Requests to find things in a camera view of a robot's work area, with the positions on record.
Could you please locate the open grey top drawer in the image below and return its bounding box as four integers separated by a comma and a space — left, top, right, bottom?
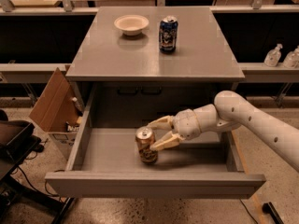
46, 85, 265, 199

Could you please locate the grey cabinet with counter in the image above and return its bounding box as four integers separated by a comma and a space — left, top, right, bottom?
67, 7, 244, 128

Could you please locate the blue soda can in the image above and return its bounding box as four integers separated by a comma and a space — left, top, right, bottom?
159, 16, 178, 53

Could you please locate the small bottle in box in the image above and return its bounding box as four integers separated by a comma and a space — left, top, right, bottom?
72, 97, 83, 112

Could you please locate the black floor cable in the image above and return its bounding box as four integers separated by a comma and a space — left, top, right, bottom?
17, 165, 64, 201

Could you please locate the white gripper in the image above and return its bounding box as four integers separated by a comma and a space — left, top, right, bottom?
148, 109, 201, 151

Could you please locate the white paper bowl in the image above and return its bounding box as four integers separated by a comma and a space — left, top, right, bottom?
114, 15, 150, 36

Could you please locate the orange soda can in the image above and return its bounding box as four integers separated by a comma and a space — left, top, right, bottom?
135, 126, 158, 164

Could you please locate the brown cardboard box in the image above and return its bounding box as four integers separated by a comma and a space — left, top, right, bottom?
29, 68, 81, 159

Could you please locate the black floor object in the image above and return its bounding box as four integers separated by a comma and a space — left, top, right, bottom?
262, 202, 284, 224

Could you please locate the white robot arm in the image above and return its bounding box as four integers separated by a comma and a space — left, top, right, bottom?
148, 91, 299, 171

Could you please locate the clear sanitizer pump bottle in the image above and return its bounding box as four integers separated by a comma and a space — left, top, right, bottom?
264, 44, 283, 67

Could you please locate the black office chair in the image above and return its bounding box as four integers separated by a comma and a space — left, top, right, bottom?
0, 109, 74, 224

